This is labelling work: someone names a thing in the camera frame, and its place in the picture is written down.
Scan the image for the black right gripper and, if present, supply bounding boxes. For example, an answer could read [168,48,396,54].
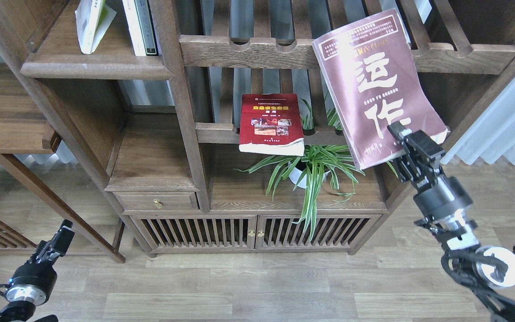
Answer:
[388,122,446,194]

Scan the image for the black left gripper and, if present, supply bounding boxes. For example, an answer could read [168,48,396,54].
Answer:
[27,220,74,265]

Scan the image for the maroon book white characters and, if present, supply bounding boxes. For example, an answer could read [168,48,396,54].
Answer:
[312,9,447,169]

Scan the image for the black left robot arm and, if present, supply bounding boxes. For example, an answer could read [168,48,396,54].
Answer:
[0,220,75,322]

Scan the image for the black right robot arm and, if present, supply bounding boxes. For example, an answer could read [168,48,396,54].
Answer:
[388,122,515,322]

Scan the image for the green spider plant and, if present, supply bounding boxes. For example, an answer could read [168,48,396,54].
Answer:
[245,117,363,241]

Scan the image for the brass drawer knob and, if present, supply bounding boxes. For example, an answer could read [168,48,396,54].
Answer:
[152,199,163,209]

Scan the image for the white plant pot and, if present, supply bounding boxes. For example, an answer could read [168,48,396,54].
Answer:
[289,161,330,188]

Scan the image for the white pleated curtain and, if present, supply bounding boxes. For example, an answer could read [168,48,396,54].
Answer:
[441,77,515,165]

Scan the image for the red book with photos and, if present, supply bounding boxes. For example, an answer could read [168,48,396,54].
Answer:
[239,93,304,157]

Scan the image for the wooden side table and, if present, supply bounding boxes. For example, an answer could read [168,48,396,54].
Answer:
[0,63,125,263]

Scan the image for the dark wooden bookshelf cabinet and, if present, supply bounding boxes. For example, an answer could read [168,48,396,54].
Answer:
[0,0,515,257]

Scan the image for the white green leaning book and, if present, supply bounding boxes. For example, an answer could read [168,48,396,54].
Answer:
[75,0,116,54]

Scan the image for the white upright book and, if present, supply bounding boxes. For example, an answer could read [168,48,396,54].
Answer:
[122,0,147,56]

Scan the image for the dark green upright book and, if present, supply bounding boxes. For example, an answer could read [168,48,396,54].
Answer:
[135,0,159,56]

